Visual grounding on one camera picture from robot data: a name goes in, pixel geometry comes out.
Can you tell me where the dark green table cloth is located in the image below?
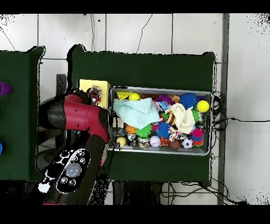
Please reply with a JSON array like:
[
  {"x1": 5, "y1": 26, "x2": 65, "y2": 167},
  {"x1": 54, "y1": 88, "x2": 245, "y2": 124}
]
[
  {"x1": 0, "y1": 45, "x2": 49, "y2": 182},
  {"x1": 66, "y1": 44, "x2": 216, "y2": 186}
]

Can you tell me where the large blue spiky ball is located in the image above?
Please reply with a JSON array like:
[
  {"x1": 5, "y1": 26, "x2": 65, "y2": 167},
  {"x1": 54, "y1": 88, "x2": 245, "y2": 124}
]
[{"x1": 179, "y1": 92, "x2": 198, "y2": 110}]

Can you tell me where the black and white soccer ball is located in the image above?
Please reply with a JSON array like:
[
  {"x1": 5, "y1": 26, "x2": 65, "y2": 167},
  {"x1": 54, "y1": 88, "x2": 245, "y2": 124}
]
[{"x1": 181, "y1": 137, "x2": 194, "y2": 150}]

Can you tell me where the wooden box with three holes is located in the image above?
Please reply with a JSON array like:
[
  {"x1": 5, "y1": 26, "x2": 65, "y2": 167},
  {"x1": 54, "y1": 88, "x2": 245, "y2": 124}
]
[{"x1": 77, "y1": 79, "x2": 111, "y2": 166}]

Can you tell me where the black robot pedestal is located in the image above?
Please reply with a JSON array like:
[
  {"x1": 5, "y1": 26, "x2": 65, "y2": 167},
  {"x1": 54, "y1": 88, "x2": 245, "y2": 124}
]
[{"x1": 112, "y1": 180, "x2": 163, "y2": 205}]

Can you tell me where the yellow cheese wedge toy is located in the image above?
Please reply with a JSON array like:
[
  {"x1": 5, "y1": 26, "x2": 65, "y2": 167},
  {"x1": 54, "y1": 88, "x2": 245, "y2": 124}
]
[{"x1": 116, "y1": 91, "x2": 133, "y2": 101}]

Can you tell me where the cream white cloth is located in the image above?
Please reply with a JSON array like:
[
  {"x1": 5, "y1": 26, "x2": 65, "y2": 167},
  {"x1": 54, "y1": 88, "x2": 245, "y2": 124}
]
[{"x1": 165, "y1": 102, "x2": 196, "y2": 135}]

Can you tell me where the shallow wire mesh bin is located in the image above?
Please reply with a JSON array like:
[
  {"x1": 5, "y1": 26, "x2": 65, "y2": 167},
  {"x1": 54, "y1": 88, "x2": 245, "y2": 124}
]
[{"x1": 107, "y1": 86, "x2": 213, "y2": 156}]

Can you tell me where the mint green cloth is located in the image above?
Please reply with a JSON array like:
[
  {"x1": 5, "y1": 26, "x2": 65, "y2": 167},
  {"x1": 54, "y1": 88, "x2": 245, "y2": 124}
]
[{"x1": 113, "y1": 97, "x2": 161, "y2": 130}]

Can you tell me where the purple knobbly rubber toy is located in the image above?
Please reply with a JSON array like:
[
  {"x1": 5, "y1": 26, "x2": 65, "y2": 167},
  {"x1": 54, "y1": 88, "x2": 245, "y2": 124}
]
[{"x1": 155, "y1": 95, "x2": 174, "y2": 105}]

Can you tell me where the plain yellow ball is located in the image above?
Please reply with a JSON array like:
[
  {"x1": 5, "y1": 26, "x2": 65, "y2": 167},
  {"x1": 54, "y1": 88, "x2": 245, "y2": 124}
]
[{"x1": 196, "y1": 100, "x2": 210, "y2": 113}]

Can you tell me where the purple cup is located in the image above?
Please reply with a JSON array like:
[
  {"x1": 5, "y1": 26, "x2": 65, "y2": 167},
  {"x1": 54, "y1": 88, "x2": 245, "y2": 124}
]
[{"x1": 0, "y1": 81, "x2": 13, "y2": 96}]

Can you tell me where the pink spiky ball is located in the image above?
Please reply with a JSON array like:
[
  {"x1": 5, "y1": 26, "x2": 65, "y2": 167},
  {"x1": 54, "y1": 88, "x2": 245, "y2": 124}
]
[{"x1": 190, "y1": 128, "x2": 204, "y2": 138}]

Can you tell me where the black power cable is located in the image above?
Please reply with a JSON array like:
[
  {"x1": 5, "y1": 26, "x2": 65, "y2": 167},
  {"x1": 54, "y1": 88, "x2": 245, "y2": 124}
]
[{"x1": 213, "y1": 117, "x2": 270, "y2": 125}]

